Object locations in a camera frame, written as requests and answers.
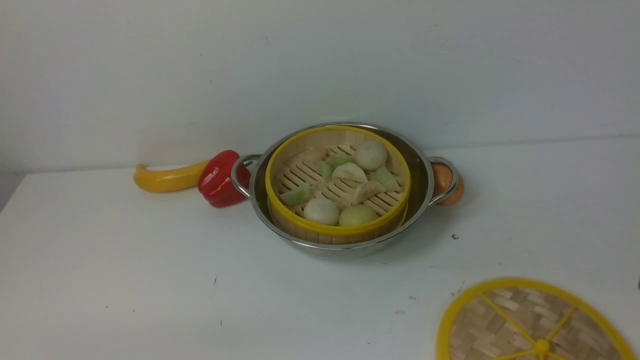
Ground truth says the yellow rimmed bamboo steamer basket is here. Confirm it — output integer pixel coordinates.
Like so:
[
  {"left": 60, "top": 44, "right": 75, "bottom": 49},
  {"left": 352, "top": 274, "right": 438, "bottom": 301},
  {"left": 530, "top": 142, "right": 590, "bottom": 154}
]
[{"left": 264, "top": 125, "right": 412, "bottom": 245}]

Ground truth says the yellow woven bamboo steamer lid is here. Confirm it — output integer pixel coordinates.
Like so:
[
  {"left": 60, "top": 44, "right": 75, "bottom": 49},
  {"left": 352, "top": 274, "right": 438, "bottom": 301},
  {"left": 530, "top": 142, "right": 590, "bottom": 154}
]
[{"left": 435, "top": 277, "right": 639, "bottom": 360}]

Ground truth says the stainless steel pot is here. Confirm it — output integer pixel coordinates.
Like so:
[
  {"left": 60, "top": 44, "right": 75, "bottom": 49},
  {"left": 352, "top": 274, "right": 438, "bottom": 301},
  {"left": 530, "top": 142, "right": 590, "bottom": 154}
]
[{"left": 230, "top": 122, "right": 466, "bottom": 256}]

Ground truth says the green dumpling centre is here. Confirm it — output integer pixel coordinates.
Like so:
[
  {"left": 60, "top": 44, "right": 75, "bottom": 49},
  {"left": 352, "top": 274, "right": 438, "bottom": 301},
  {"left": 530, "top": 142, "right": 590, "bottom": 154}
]
[{"left": 317, "top": 161, "right": 334, "bottom": 183}]

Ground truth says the green dumpling near pink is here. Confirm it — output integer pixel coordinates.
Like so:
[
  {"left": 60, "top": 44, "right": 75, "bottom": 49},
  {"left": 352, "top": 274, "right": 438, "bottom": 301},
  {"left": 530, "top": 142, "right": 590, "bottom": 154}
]
[{"left": 326, "top": 153, "right": 355, "bottom": 169}]

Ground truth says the pink tinted dumpling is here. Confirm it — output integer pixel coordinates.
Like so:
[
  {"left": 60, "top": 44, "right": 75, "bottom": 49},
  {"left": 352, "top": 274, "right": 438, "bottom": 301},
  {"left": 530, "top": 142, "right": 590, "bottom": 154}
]
[{"left": 301, "top": 146, "right": 328, "bottom": 163}]

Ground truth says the green dumpling left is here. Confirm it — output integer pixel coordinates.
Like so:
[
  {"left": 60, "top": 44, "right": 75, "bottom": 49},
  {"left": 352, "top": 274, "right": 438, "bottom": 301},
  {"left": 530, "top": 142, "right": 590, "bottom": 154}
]
[{"left": 279, "top": 183, "right": 313, "bottom": 207}]

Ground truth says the white crescent dumpling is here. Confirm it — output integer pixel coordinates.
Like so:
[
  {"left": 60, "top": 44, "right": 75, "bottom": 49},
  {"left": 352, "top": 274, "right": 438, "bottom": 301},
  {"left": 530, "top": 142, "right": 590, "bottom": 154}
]
[{"left": 331, "top": 162, "right": 368, "bottom": 183}]

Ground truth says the white pleated dumpling lower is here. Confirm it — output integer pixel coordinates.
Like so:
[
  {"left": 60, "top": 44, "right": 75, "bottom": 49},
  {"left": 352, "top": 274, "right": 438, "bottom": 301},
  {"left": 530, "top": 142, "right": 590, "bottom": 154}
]
[{"left": 350, "top": 180, "right": 387, "bottom": 205}]

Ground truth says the pale green bun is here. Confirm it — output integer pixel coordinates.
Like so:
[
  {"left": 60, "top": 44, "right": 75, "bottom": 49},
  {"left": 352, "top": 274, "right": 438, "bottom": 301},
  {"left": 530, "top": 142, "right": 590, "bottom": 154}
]
[{"left": 338, "top": 203, "right": 379, "bottom": 227}]

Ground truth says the round white bun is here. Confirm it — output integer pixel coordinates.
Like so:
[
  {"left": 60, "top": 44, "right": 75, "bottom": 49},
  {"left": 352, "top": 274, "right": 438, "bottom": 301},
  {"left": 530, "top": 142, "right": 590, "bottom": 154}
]
[{"left": 354, "top": 140, "right": 388, "bottom": 172}]

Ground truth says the green dumpling right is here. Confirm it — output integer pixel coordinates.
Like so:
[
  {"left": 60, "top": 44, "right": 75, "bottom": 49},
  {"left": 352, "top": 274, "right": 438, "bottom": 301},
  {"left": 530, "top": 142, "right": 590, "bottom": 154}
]
[{"left": 375, "top": 166, "right": 402, "bottom": 193}]

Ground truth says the red bell pepper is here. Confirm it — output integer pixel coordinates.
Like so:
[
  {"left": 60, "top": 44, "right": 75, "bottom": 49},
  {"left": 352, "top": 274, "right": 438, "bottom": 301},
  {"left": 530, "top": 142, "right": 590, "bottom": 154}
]
[{"left": 197, "top": 150, "right": 246, "bottom": 208}]

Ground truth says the orange round fruit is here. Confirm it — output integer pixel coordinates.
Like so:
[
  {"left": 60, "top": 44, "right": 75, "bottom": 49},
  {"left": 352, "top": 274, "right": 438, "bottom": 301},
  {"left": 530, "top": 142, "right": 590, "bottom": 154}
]
[{"left": 432, "top": 163, "right": 466, "bottom": 207}]

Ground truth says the yellow squash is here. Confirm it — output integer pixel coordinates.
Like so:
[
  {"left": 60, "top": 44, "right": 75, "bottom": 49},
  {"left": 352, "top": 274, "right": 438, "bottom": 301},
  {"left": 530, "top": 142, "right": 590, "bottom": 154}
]
[{"left": 133, "top": 161, "right": 208, "bottom": 194}]

